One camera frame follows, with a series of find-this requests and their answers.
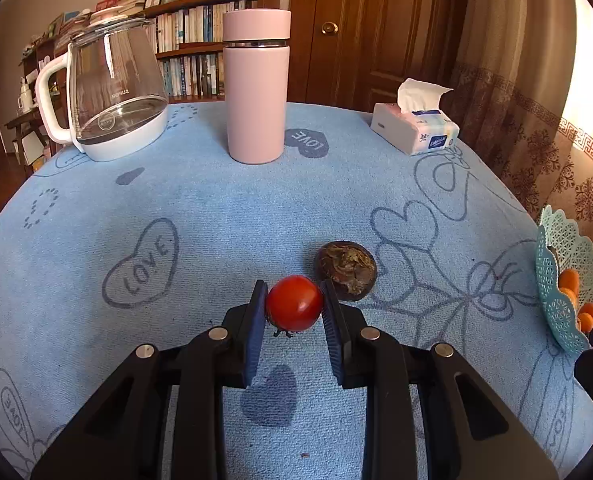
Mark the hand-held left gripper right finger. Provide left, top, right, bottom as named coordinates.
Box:
left=320, top=280, right=559, bottom=480

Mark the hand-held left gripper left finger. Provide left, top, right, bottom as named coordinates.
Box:
left=30, top=280, right=269, bottom=480

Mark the red cherry tomato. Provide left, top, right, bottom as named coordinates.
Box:
left=265, top=275, right=324, bottom=338

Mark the light blue lattice basket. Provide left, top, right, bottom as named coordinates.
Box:
left=535, top=205, right=593, bottom=356

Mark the dark water chestnut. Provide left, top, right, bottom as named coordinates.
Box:
left=313, top=241, right=378, bottom=301

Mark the patterned beige curtain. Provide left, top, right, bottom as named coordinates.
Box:
left=446, top=0, right=593, bottom=271

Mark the soft tissue pack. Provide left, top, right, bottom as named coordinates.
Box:
left=369, top=78, right=460, bottom=156

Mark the pink thermos bottle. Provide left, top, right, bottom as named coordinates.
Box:
left=222, top=9, right=292, bottom=165

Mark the row of upright books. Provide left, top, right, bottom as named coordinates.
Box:
left=159, top=52, right=226, bottom=100
left=156, top=4, right=227, bottom=46

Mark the brown wooden door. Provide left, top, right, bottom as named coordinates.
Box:
left=286, top=0, right=472, bottom=113

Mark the wooden desk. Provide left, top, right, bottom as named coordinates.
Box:
left=4, top=107, right=60, bottom=166

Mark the small wooden shelf unit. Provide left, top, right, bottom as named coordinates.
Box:
left=19, top=35, right=70, bottom=111

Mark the low stack of books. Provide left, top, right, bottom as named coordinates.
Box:
left=56, top=0, right=144, bottom=36

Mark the glass kettle with white handle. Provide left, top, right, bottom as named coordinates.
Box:
left=35, top=16, right=170, bottom=162

